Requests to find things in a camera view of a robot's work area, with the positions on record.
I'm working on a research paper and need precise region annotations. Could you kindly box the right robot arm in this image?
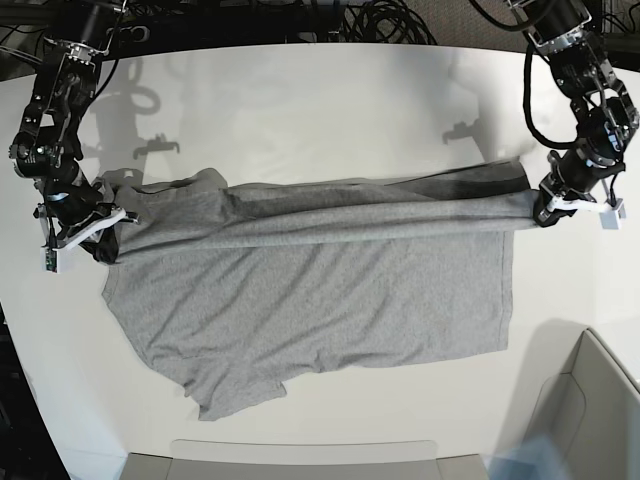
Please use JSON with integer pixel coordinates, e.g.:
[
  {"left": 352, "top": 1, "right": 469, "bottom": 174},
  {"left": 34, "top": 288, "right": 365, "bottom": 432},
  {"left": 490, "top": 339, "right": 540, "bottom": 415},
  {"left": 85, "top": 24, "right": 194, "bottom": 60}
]
[{"left": 9, "top": 1, "right": 136, "bottom": 273}]

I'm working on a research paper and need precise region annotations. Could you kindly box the grey bin at bottom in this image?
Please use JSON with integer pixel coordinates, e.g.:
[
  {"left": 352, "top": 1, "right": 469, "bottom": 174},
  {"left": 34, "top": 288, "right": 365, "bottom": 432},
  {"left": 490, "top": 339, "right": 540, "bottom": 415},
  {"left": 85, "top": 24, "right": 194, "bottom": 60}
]
[{"left": 120, "top": 440, "right": 489, "bottom": 479}]

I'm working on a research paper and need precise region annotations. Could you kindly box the grey bin at right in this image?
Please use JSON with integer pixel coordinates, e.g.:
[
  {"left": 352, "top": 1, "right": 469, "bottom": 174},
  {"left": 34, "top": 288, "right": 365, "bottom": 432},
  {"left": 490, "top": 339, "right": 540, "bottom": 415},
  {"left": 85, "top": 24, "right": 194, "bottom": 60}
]
[{"left": 523, "top": 330, "right": 639, "bottom": 479}]

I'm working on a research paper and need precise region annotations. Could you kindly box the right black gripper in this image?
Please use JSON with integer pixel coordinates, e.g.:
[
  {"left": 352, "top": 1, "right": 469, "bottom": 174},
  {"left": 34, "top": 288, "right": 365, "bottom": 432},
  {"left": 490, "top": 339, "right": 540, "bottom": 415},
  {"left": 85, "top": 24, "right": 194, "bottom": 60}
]
[{"left": 47, "top": 180, "right": 119, "bottom": 264}]

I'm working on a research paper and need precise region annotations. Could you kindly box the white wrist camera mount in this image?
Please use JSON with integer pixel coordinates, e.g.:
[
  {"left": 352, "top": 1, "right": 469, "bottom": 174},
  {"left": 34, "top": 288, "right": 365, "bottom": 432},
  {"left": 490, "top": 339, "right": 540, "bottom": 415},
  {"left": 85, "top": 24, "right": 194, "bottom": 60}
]
[
  {"left": 537, "top": 149, "right": 627, "bottom": 231},
  {"left": 33, "top": 203, "right": 139, "bottom": 273}
]

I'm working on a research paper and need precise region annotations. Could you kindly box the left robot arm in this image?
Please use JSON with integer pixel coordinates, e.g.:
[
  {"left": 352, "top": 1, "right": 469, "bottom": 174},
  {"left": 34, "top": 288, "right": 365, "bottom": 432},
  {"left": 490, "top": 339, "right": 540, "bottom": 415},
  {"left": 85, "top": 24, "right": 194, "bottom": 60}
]
[{"left": 471, "top": 1, "right": 639, "bottom": 229}]

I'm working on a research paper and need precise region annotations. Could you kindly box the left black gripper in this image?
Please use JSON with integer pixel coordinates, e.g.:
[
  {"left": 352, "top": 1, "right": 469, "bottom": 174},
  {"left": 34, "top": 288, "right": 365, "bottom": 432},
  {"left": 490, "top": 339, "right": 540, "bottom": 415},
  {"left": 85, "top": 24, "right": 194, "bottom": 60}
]
[{"left": 533, "top": 150, "right": 608, "bottom": 228}]

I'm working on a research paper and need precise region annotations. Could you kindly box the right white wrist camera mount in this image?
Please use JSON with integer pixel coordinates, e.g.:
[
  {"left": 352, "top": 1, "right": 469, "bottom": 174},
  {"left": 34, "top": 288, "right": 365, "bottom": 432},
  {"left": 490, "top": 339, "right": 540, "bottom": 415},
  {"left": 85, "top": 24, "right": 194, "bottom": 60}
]
[{"left": 33, "top": 203, "right": 139, "bottom": 273}]

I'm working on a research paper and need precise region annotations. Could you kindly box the grey bin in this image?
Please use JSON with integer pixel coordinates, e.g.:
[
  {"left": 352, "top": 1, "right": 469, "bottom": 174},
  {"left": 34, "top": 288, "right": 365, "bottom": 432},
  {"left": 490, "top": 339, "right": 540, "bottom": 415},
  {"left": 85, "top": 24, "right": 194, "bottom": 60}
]
[
  {"left": 523, "top": 330, "right": 639, "bottom": 479},
  {"left": 120, "top": 440, "right": 489, "bottom": 479}
]

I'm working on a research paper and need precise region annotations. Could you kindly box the grey T-shirt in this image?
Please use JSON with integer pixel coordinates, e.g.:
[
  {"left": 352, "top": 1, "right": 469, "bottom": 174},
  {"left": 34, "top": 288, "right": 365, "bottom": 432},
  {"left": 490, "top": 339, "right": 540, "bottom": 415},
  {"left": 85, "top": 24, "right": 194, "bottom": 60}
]
[{"left": 103, "top": 162, "right": 537, "bottom": 421}]

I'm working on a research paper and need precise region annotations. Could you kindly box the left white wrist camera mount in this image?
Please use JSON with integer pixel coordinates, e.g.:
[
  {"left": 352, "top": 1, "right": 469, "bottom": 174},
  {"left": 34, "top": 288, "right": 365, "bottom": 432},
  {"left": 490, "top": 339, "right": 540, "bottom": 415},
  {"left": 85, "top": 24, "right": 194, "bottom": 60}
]
[{"left": 537, "top": 149, "right": 627, "bottom": 231}]

